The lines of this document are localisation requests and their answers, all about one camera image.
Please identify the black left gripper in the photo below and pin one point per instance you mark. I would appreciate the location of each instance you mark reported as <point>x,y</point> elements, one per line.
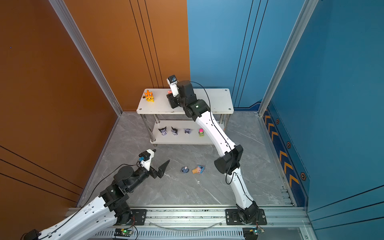
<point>160,172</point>

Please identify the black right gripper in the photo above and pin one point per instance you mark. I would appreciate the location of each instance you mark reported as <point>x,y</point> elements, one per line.
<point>172,100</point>

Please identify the orange fox toy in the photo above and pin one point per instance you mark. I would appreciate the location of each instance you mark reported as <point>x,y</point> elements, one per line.
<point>149,96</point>

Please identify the grey donkey toy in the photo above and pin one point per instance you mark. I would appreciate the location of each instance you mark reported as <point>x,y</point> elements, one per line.
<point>185,170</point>

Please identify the black purple kuromi figure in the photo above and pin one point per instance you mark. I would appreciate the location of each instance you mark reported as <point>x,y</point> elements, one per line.
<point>163,131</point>

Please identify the blue small toy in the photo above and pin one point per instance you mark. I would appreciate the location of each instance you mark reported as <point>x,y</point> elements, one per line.
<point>199,169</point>

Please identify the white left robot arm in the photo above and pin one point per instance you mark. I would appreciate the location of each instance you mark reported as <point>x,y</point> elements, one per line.
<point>110,207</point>

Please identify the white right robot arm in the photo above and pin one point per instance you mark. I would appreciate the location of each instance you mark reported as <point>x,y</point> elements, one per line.
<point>228,164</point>

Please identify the green circuit board left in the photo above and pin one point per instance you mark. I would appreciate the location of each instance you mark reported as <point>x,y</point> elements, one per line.
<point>123,233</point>

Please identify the circuit board right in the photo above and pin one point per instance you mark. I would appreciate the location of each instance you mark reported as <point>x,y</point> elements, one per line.
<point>252,233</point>

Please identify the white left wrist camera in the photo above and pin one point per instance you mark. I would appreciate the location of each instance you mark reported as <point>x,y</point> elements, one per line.
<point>145,159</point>

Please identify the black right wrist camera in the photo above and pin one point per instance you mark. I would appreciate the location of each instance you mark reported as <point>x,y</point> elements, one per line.
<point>172,81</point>

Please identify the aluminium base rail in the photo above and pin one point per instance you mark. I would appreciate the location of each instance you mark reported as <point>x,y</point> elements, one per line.
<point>211,223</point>

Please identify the aluminium corner post left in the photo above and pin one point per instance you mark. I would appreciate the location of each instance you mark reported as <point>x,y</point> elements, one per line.
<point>76,36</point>

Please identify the aluminium corner post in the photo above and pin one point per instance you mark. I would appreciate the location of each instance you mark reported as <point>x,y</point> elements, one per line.
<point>76,36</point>
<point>294,38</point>

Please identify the aluminium corner post right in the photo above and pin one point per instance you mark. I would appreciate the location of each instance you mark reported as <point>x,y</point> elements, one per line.
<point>294,38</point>

